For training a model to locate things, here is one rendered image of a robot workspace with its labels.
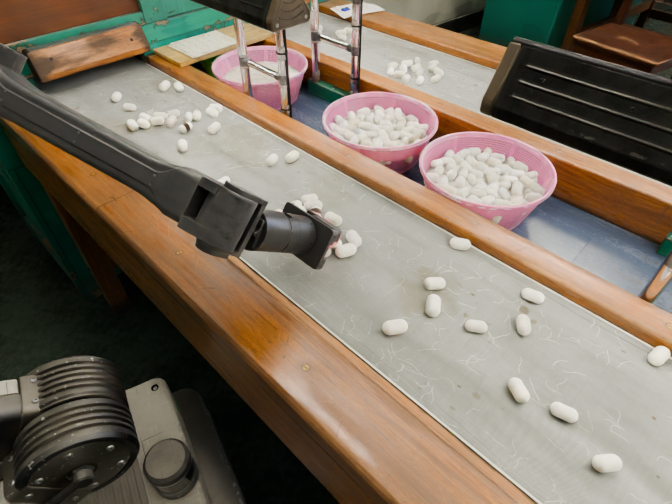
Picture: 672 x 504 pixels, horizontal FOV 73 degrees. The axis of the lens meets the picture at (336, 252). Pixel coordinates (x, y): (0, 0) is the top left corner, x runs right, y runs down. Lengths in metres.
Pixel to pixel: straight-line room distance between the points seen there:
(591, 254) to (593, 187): 0.15
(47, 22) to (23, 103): 0.79
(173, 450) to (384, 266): 0.45
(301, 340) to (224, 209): 0.21
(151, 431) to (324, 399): 0.44
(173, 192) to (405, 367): 0.37
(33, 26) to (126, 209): 0.67
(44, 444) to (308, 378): 0.30
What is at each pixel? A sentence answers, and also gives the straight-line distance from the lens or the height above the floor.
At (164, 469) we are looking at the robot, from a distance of 0.82.
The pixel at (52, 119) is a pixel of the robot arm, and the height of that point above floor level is 1.02.
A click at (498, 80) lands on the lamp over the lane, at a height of 1.08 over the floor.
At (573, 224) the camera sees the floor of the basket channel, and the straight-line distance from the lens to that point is 1.04.
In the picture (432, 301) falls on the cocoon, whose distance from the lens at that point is 0.69.
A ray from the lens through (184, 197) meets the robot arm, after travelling 0.55.
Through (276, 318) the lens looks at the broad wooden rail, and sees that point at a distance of 0.65.
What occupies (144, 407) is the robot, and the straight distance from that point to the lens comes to 0.97.
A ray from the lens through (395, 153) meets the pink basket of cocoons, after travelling 1.00.
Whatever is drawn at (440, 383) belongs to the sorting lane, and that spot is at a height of 0.74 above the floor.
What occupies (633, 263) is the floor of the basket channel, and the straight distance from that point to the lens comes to 1.01.
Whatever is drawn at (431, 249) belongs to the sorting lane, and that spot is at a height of 0.74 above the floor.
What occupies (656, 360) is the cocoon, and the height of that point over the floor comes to 0.75.
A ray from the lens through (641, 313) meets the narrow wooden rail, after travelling 0.79.
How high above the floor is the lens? 1.28
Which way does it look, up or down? 44 degrees down
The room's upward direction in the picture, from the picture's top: straight up
